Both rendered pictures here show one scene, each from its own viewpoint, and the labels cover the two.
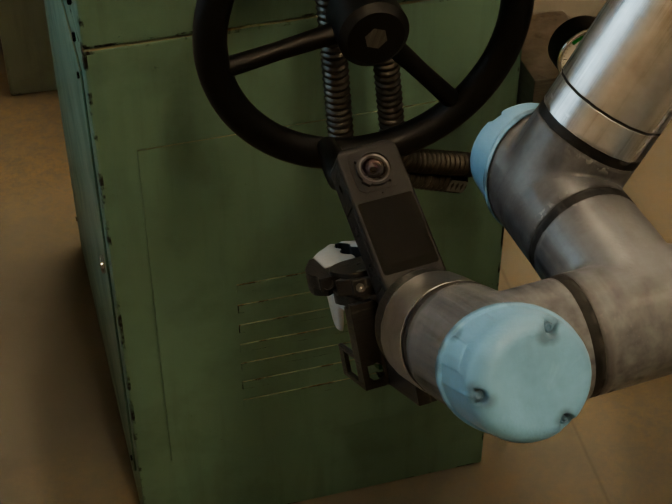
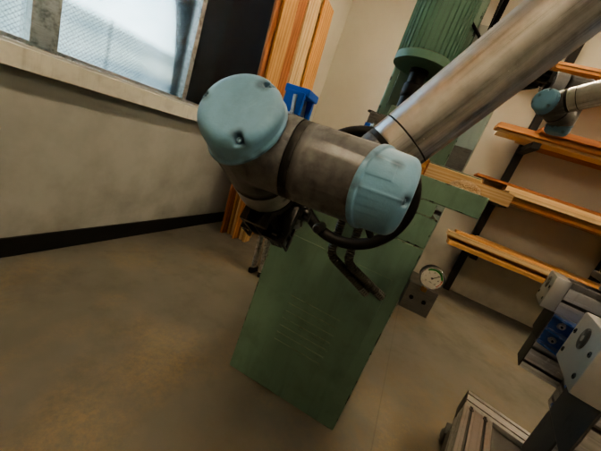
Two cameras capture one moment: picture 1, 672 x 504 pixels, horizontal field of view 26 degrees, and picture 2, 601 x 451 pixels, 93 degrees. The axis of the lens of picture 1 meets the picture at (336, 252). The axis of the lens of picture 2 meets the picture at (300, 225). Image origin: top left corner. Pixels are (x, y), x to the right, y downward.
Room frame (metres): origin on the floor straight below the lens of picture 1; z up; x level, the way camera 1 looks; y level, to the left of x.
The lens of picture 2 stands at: (0.39, -0.30, 0.86)
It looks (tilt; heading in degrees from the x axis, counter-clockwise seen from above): 15 degrees down; 31
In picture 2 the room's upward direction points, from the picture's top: 20 degrees clockwise
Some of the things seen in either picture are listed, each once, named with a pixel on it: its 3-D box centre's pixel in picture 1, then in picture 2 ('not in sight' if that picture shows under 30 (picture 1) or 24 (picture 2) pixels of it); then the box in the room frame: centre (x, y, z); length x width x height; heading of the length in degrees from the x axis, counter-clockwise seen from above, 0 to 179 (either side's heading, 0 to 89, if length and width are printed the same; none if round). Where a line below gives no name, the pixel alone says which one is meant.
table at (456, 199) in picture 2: not in sight; (376, 170); (1.25, 0.03, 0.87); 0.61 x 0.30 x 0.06; 106
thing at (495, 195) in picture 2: not in sight; (419, 168); (1.38, -0.05, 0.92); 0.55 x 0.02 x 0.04; 106
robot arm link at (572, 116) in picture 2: not in sight; (561, 117); (1.76, -0.33, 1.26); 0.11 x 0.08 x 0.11; 153
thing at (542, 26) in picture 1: (548, 76); (418, 293); (1.28, -0.22, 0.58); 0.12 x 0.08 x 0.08; 16
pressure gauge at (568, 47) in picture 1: (579, 55); (429, 279); (1.22, -0.24, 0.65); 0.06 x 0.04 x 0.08; 106
